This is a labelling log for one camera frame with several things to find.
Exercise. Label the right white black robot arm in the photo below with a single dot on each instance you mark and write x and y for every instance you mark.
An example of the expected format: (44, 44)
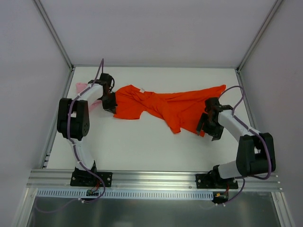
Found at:
(255, 154)

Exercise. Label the left aluminium frame post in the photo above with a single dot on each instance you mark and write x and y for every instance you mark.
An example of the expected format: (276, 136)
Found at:
(47, 21)

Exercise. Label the pink t shirt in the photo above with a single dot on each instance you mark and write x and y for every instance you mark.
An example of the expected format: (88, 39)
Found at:
(80, 87)

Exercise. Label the white slotted cable duct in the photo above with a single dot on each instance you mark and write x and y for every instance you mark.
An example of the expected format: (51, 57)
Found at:
(126, 194)

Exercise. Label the orange t shirt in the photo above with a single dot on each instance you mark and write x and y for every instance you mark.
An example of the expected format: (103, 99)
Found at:
(181, 110)

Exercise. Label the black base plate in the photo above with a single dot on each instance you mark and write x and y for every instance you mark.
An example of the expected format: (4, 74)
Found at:
(85, 179)
(207, 181)

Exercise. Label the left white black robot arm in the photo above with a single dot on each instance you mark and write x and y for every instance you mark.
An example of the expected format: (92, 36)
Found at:
(73, 123)

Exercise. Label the aluminium mounting rail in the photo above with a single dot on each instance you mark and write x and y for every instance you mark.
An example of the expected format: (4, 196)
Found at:
(145, 180)

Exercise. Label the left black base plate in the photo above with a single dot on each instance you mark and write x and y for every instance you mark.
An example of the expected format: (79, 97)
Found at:
(85, 179)

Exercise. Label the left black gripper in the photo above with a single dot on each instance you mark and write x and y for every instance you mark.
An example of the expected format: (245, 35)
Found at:
(109, 101)

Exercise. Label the aluminium frame post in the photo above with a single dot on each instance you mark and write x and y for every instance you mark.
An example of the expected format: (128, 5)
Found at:
(265, 24)
(47, 21)

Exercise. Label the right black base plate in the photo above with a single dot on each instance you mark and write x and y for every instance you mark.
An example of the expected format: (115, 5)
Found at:
(207, 181)

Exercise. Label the right aluminium frame post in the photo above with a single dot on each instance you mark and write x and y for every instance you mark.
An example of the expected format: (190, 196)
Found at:
(265, 24)

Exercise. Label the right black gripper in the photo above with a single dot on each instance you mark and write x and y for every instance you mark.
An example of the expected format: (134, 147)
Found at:
(211, 127)

